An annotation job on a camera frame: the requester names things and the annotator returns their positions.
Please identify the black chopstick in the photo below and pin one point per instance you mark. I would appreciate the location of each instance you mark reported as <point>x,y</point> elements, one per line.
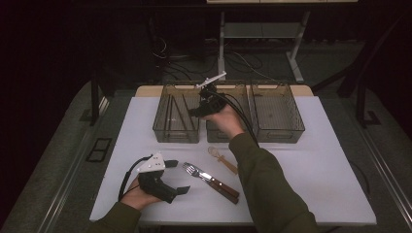
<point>167,115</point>
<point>170,113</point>

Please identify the white table mat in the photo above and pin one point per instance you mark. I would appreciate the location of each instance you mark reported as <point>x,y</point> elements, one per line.
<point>324,145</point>

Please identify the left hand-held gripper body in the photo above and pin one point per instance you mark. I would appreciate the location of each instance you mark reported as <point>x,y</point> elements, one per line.
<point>155,187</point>

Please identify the white desk frame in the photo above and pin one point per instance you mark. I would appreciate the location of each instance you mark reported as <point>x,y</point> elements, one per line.
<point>221,48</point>

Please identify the person's right hand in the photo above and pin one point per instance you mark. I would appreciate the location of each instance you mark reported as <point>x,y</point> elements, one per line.
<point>226,123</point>

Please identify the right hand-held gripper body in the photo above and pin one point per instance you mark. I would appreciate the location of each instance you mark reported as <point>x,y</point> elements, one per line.
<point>213,103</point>

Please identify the wooden spoon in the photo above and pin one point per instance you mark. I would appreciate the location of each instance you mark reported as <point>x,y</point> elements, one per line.
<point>226,163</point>

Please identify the person's left hand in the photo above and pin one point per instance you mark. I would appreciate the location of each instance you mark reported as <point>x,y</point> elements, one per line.
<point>137,199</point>

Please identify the black metal stand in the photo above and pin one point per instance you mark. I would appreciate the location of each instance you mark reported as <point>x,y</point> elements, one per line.
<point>360,103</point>
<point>95,97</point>

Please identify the aluminium rail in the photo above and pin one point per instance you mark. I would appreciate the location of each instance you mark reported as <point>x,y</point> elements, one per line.
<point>66,181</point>
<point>388,173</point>

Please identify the brown chopstick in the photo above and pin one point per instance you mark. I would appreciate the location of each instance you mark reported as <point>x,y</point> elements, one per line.
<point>179,114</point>
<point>193,122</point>

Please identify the transparent brown plastic bin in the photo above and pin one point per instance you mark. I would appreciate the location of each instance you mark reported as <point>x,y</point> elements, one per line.
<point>275,113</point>
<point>178,137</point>
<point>213,137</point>

